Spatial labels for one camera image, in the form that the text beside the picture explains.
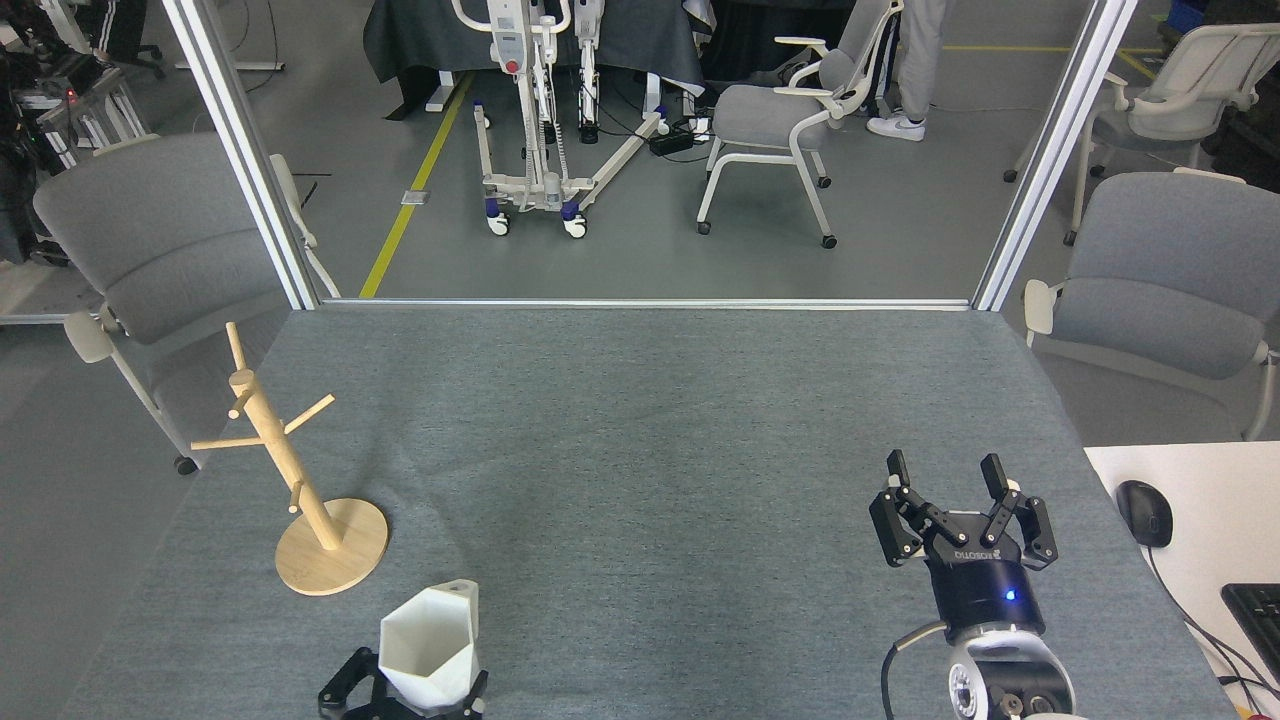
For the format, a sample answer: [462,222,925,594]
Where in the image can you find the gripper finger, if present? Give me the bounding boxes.
[978,453,1059,571]
[869,449,951,568]
[318,648,386,720]
[440,670,489,720]

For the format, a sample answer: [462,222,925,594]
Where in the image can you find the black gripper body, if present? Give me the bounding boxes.
[925,512,1046,641]

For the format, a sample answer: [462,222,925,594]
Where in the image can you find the white faceted cup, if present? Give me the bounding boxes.
[378,579,481,713]

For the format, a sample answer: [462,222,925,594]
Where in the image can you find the wooden cup rack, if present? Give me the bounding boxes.
[190,321,389,598]

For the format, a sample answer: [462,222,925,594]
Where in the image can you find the dark equipment rack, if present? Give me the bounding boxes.
[0,0,151,266]

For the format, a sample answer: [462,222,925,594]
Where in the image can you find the black computer mouse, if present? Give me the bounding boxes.
[1116,480,1174,549]

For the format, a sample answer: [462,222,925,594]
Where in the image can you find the white desk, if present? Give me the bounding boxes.
[1084,440,1280,720]

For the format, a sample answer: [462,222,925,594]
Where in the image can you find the black keyboard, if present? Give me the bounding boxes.
[1221,583,1280,686]

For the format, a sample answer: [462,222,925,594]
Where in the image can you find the grey wheeled chair, white arms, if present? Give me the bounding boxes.
[696,0,904,250]

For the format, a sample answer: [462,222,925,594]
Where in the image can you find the black power strip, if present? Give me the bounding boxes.
[648,118,713,157]

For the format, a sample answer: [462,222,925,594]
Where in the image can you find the person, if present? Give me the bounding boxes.
[866,0,949,142]
[78,0,169,79]

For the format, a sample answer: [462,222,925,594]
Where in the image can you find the grey chair with beige armrests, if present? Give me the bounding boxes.
[33,132,341,476]

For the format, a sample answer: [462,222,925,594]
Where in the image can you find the white-backed office chair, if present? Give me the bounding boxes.
[1003,22,1280,247]

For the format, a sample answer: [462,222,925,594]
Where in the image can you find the white stand on wheels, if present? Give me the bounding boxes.
[452,0,669,239]

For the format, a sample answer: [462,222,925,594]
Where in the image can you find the table with black cloth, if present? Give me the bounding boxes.
[362,0,707,121]

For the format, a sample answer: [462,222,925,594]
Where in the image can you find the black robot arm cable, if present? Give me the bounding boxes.
[881,620,949,720]

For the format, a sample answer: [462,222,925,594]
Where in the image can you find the black mouse cable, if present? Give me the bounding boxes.
[1145,545,1280,701]

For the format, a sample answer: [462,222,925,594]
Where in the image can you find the grey chair with white frame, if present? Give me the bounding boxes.
[1022,168,1280,441]

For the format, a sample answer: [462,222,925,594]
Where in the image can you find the silver frame rail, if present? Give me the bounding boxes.
[318,297,973,311]

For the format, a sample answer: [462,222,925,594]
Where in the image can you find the silver frame post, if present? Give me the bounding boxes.
[972,0,1139,312]
[160,0,321,311]

